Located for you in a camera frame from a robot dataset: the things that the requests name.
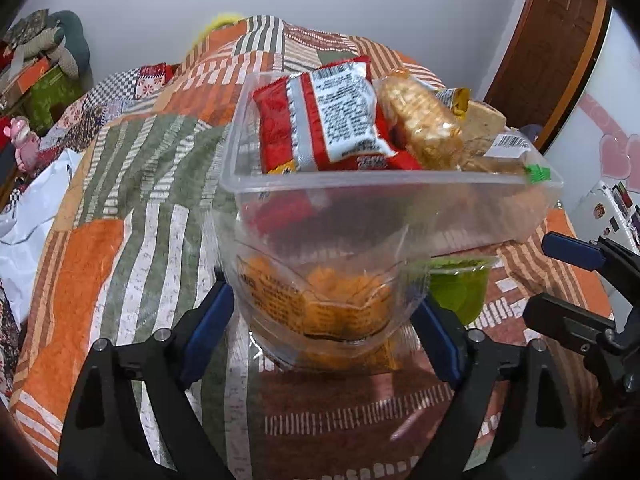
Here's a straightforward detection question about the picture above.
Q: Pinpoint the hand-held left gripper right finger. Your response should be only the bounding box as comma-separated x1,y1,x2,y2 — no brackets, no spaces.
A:
410,297,584,480

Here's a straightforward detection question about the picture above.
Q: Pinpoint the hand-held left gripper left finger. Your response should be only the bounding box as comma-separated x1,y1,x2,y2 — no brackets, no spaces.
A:
59,280,236,480

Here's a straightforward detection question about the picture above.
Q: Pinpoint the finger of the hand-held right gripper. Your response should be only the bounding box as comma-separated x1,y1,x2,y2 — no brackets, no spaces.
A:
541,231,640,287
522,292,632,357

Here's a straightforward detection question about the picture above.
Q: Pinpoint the clear plastic container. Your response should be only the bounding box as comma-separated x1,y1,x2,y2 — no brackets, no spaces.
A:
210,71,565,373

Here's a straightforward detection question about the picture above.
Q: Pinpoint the red snack packet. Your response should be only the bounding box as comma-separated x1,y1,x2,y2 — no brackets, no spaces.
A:
251,56,436,177

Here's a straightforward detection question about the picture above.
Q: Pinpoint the green jelly cup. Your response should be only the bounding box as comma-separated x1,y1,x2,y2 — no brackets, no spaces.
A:
426,255,502,327

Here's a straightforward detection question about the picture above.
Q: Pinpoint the orange snack packet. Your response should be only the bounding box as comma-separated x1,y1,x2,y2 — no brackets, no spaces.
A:
237,255,407,372

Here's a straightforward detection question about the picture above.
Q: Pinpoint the clear packet with green seal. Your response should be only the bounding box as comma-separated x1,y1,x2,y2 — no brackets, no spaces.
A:
462,130,554,187

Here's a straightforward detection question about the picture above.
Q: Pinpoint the patchwork blanket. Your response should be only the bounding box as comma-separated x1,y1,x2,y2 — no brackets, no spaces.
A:
10,14,616,480

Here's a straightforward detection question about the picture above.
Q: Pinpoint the white refrigerator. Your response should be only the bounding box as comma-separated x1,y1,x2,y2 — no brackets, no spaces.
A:
542,9,640,261

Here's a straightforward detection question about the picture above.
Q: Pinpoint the wrapped cake piece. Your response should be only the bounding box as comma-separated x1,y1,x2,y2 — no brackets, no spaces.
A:
457,100,509,147

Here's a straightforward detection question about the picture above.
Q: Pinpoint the yellow snack packet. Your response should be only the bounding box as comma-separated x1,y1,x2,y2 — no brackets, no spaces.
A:
435,87,472,119

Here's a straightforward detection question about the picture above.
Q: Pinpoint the white plastic bag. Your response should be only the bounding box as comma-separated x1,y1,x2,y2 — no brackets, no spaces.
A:
0,149,84,327

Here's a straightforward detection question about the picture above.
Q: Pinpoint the caramel snack bar packet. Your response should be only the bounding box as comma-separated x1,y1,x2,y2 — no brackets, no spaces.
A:
374,69,464,172

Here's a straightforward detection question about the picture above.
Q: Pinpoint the wooden door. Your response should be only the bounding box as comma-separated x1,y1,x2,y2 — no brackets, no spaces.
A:
482,0,614,152

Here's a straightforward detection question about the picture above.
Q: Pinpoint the checkered quilt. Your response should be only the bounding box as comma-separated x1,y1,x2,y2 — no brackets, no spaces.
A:
50,62,177,162

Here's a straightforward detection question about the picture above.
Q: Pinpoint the pink toy figure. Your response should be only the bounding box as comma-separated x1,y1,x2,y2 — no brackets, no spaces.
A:
1,116,42,172

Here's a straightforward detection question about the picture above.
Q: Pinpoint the green cardboard box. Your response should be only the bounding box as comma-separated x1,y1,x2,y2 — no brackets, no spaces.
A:
22,66,84,132

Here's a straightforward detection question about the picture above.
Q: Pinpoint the yellow plush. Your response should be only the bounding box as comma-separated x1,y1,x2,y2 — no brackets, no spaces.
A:
192,11,247,47

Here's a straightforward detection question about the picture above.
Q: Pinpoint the orange cardboard box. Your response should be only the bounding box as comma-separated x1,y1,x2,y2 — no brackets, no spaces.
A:
0,56,54,107

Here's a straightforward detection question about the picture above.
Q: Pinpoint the pile of folded clothes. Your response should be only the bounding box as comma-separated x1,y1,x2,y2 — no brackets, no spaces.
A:
15,10,94,81

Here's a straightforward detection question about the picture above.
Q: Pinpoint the patterned cloth bag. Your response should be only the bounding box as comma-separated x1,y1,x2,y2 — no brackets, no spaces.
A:
2,9,52,43

